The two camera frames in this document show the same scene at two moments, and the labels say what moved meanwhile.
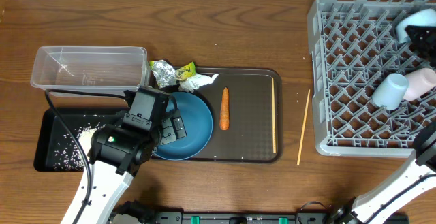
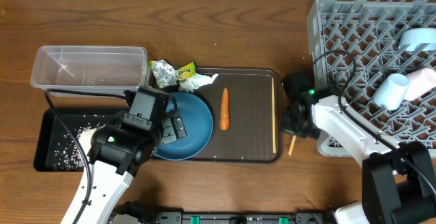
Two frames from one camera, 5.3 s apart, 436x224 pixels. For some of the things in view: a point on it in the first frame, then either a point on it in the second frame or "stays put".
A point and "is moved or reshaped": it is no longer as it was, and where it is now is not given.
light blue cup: x=390 y=92 stays put
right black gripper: x=428 y=45 → x=313 y=133
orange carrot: x=224 y=124 stays put
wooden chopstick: x=274 y=118 stays put
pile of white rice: x=69 y=153 stays put
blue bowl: x=197 y=118 stays put
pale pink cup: x=419 y=82 stays put
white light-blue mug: x=421 y=18 is moved or reshaped
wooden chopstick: x=303 y=129 → x=291 y=146
